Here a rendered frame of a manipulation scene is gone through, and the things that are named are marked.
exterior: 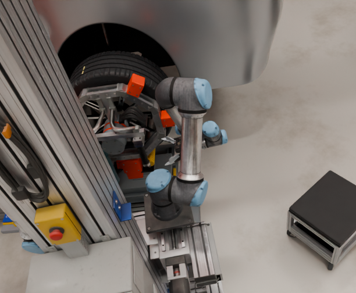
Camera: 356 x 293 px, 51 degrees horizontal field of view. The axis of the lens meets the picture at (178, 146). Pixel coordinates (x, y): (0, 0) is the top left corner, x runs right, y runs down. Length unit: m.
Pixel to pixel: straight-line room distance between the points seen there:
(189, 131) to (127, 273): 0.61
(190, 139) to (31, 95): 0.80
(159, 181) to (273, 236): 1.21
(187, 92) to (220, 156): 1.64
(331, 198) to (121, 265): 1.50
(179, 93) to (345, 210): 1.29
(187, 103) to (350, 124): 2.07
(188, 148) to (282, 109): 1.98
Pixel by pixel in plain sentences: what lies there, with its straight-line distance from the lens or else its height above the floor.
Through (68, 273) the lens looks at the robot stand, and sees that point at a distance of 1.28.
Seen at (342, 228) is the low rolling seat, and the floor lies 0.34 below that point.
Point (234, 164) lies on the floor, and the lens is 2.99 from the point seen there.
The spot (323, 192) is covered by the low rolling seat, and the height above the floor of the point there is 0.34.
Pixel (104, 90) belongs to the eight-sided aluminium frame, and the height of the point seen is 1.12.
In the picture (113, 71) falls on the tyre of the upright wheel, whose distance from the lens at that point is 2.08.
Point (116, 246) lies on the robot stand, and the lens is 1.26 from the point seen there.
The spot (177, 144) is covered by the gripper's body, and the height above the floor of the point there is 0.89.
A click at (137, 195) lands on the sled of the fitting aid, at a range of 2.73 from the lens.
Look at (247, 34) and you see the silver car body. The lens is 2.29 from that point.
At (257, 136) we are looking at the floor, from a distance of 3.18.
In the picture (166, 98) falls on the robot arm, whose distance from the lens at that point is 1.50.
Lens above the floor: 2.28
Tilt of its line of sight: 45 degrees down
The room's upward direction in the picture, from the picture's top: 14 degrees counter-clockwise
